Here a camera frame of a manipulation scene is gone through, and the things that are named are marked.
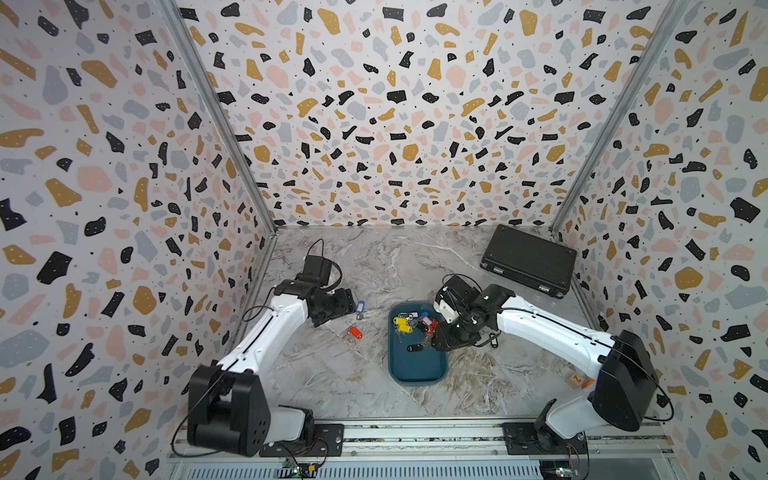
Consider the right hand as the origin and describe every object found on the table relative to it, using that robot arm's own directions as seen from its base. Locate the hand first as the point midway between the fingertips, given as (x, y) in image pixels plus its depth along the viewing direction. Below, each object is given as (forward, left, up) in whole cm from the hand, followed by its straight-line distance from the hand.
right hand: (441, 345), depth 79 cm
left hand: (+10, +26, +2) cm, 28 cm away
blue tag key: (+16, +25, -10) cm, 31 cm away
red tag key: (+8, +25, -9) cm, 28 cm away
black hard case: (+35, -36, -7) cm, 51 cm away
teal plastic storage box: (-1, +8, -9) cm, 12 cm away
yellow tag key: (+11, +11, -10) cm, 18 cm away
